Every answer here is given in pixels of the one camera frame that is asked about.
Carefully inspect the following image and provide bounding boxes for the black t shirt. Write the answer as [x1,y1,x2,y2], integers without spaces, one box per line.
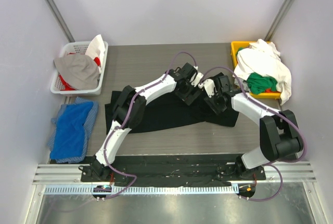
[104,90,239,135]

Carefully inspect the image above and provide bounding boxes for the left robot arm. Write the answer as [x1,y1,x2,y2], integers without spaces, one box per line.
[90,63,203,182]

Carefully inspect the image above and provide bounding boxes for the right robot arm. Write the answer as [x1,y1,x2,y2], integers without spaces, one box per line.
[202,73,304,180]

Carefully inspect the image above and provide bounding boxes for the green t shirt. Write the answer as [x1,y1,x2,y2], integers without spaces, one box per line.
[246,73,277,95]

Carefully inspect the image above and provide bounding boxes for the yellow plastic bin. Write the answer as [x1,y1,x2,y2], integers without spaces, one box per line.
[230,41,280,99]

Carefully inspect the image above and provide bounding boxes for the white t shirt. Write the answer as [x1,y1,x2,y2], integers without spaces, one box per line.
[234,39,292,104]

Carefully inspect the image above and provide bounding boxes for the white and red garment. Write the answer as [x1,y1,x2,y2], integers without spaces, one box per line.
[58,34,106,90]

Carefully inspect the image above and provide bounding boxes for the beige grey shirt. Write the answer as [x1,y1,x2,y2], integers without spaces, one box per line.
[54,54,99,90]

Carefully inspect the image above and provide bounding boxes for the white plastic laundry basket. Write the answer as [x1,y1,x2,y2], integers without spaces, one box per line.
[50,41,108,96]

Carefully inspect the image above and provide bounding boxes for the solid blue shirt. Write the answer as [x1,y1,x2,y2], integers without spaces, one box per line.
[50,102,93,160]

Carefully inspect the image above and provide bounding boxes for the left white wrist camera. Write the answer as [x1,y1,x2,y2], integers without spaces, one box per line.
[190,72,203,87]

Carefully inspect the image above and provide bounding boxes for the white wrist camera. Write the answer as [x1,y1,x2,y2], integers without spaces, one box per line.
[190,72,203,87]
[198,78,215,98]

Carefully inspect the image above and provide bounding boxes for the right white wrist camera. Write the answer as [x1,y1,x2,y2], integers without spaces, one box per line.
[198,78,215,98]

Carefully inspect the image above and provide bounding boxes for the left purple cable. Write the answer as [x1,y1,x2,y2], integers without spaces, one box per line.
[103,51,198,200]

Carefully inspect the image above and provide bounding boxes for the aluminium rail frame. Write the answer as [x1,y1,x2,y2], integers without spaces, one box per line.
[32,161,317,185]

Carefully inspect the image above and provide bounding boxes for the right corner aluminium post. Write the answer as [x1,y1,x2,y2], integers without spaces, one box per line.
[264,0,294,41]

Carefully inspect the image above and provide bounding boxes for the corner aluminium post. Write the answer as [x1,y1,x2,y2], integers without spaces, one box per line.
[45,0,75,42]
[264,0,294,41]

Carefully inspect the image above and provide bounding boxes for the white slotted cable duct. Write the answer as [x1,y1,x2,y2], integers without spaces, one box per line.
[44,184,239,195]

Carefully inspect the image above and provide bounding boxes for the left corner aluminium post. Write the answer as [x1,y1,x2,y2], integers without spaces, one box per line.
[45,0,75,42]

